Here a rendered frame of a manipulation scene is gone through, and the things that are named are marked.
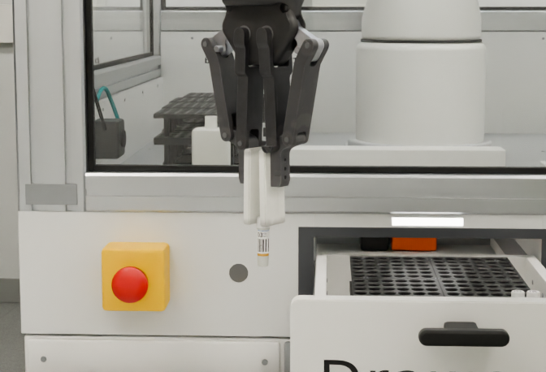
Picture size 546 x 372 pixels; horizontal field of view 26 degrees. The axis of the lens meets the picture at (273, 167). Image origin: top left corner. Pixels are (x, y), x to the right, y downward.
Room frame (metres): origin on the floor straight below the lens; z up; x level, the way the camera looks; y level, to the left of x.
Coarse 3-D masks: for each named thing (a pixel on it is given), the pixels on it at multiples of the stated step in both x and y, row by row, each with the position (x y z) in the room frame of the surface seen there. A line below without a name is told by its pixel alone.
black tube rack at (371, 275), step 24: (360, 264) 1.27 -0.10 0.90; (384, 264) 1.27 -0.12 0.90; (408, 264) 1.27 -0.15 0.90; (432, 264) 1.26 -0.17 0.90; (456, 264) 1.26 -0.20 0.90; (480, 264) 1.26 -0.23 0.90; (504, 264) 1.26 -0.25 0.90; (360, 288) 1.16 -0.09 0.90; (384, 288) 1.15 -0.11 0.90; (408, 288) 1.15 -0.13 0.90; (432, 288) 1.15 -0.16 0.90; (456, 288) 1.15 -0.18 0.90; (480, 288) 1.15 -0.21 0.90; (504, 288) 1.15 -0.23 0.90; (528, 288) 1.15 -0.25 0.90
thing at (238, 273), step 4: (236, 264) 1.33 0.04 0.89; (240, 264) 1.33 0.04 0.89; (232, 268) 1.33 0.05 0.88; (236, 268) 1.33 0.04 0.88; (240, 268) 1.33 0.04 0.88; (244, 268) 1.33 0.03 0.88; (232, 272) 1.33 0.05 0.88; (236, 272) 1.33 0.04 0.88; (240, 272) 1.33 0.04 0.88; (244, 272) 1.33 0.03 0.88; (232, 276) 1.33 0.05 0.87; (236, 276) 1.33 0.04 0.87; (240, 276) 1.33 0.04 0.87; (244, 276) 1.33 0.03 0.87; (236, 280) 1.33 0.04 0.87; (240, 280) 1.33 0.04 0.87; (244, 280) 1.33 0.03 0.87
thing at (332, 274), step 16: (320, 256) 1.33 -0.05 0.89; (336, 256) 1.34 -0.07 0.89; (400, 256) 1.34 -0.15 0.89; (416, 256) 1.34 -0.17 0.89; (432, 256) 1.34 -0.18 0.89; (448, 256) 1.34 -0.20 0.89; (464, 256) 1.34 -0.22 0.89; (480, 256) 1.34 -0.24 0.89; (496, 256) 1.33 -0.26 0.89; (512, 256) 1.33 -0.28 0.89; (528, 256) 1.33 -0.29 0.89; (320, 272) 1.25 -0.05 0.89; (336, 272) 1.34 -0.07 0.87; (528, 272) 1.31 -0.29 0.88; (544, 272) 1.25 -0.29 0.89; (320, 288) 1.17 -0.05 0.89; (336, 288) 1.34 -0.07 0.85; (544, 288) 1.21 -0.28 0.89
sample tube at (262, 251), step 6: (258, 216) 1.08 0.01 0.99; (258, 222) 1.07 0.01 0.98; (258, 228) 1.07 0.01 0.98; (264, 228) 1.08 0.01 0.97; (258, 234) 1.07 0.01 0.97; (264, 234) 1.07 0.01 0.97; (258, 240) 1.07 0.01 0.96; (264, 240) 1.07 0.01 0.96; (258, 246) 1.07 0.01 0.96; (264, 246) 1.07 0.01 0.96; (258, 252) 1.07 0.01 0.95; (264, 252) 1.07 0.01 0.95; (258, 258) 1.07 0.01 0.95; (264, 258) 1.07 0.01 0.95; (258, 264) 1.07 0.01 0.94; (264, 264) 1.07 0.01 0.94
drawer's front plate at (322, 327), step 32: (320, 320) 0.99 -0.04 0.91; (352, 320) 0.99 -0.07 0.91; (384, 320) 0.99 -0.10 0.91; (416, 320) 0.99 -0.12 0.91; (448, 320) 0.98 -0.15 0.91; (480, 320) 0.98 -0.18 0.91; (512, 320) 0.98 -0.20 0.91; (544, 320) 0.98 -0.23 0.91; (320, 352) 0.99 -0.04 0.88; (352, 352) 0.99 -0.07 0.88; (384, 352) 0.99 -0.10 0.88; (416, 352) 0.99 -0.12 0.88; (448, 352) 0.98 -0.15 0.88; (480, 352) 0.98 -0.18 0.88; (512, 352) 0.98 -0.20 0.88; (544, 352) 0.98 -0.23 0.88
